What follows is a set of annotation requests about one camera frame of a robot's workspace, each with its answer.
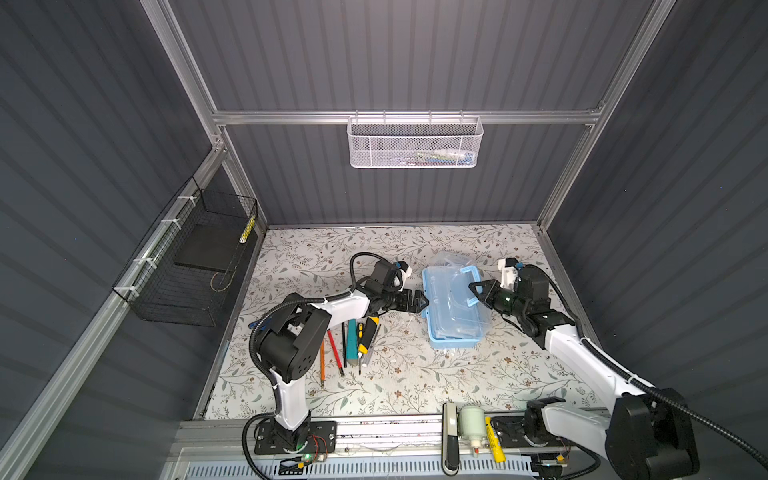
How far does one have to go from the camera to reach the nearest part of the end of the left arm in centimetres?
76

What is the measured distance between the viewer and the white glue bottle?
0.69 metres

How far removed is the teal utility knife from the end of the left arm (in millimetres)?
160

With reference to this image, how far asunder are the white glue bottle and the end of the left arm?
0.94 feet

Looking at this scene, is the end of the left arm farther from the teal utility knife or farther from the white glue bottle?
the white glue bottle
